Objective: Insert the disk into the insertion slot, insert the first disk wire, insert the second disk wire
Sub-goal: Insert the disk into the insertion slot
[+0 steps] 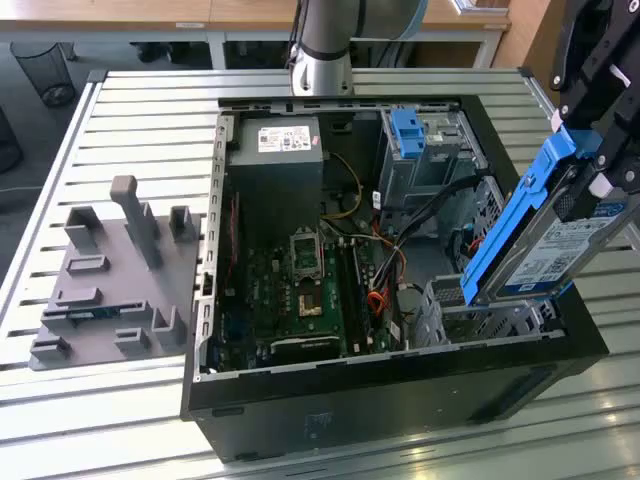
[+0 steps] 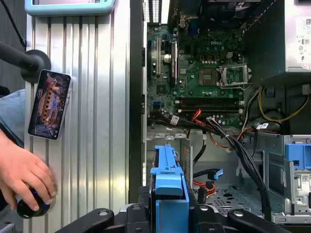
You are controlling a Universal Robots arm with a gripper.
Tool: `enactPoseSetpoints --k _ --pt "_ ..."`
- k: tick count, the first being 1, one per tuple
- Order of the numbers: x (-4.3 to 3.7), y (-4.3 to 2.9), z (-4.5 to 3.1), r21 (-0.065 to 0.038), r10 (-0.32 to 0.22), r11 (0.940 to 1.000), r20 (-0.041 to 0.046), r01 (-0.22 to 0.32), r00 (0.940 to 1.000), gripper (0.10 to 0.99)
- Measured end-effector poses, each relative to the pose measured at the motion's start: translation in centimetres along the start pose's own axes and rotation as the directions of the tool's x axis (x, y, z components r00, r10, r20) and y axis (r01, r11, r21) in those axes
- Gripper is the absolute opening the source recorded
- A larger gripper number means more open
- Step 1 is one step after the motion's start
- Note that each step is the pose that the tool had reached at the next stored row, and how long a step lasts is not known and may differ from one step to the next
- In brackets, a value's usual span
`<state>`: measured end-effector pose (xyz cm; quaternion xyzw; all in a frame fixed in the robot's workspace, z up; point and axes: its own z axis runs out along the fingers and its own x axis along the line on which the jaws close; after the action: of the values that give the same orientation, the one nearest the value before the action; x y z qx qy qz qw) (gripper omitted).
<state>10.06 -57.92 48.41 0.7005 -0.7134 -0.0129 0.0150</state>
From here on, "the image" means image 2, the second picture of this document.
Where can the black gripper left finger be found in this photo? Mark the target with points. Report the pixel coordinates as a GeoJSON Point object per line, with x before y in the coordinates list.
{"type": "Point", "coordinates": [137, 218]}

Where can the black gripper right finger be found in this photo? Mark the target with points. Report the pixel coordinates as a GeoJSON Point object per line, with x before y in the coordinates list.
{"type": "Point", "coordinates": [206, 218]}

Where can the hard disk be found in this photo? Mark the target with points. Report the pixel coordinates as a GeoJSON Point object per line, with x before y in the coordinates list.
{"type": "Point", "coordinates": [170, 182]}

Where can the metal disk bay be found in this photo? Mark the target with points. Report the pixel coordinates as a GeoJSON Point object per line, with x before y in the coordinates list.
{"type": "Point", "coordinates": [170, 137]}

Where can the black RAM slot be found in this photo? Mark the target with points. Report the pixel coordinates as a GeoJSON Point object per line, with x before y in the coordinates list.
{"type": "Point", "coordinates": [211, 107]}
{"type": "Point", "coordinates": [211, 99]}
{"type": "Point", "coordinates": [211, 111]}
{"type": "Point", "coordinates": [211, 103]}

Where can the white expansion slot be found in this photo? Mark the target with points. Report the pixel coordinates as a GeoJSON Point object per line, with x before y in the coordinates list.
{"type": "Point", "coordinates": [158, 55]}

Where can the person's bare hand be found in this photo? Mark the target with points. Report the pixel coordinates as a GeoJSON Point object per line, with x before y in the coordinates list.
{"type": "Point", "coordinates": [22, 167]}

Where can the metal drive cage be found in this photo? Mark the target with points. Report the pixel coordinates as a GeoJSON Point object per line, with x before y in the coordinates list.
{"type": "Point", "coordinates": [274, 157]}

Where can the blue drive cage carrier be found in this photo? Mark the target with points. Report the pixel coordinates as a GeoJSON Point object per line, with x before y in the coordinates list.
{"type": "Point", "coordinates": [296, 153]}

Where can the blue SATA port block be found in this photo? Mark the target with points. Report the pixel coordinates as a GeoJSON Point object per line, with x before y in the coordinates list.
{"type": "Point", "coordinates": [157, 104]}

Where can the black PC case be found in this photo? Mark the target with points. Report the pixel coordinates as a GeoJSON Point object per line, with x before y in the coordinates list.
{"type": "Point", "coordinates": [136, 97]}

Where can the black chipset chip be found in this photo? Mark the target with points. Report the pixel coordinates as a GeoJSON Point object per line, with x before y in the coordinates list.
{"type": "Point", "coordinates": [162, 89]}

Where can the thin metal locking lever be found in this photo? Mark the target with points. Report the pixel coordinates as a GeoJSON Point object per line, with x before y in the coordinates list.
{"type": "Point", "coordinates": [230, 86]}

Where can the green motherboard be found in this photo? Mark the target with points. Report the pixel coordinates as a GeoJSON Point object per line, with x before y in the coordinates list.
{"type": "Point", "coordinates": [194, 82]}

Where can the CPU socket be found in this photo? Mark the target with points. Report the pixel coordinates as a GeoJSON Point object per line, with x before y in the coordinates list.
{"type": "Point", "coordinates": [209, 77]}

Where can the white smartphone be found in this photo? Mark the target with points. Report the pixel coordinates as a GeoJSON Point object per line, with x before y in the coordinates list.
{"type": "Point", "coordinates": [49, 104]}

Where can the metal socket cover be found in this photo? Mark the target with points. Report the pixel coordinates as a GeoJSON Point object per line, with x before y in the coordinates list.
{"type": "Point", "coordinates": [245, 69]}

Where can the silver coin cell battery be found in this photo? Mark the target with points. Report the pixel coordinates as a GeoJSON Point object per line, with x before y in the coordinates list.
{"type": "Point", "coordinates": [166, 57]}

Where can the person's blue denim clothing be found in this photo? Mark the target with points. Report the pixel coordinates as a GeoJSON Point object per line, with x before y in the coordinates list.
{"type": "Point", "coordinates": [12, 109]}

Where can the grey power supply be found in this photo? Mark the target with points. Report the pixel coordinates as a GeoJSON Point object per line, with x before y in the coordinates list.
{"type": "Point", "coordinates": [264, 48]}

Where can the black pole with round foot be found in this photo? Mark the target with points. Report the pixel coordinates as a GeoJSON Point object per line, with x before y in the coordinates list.
{"type": "Point", "coordinates": [31, 60]}

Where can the pale blue teach pendant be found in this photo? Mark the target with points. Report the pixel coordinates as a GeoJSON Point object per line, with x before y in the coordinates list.
{"type": "Point", "coordinates": [73, 9]}

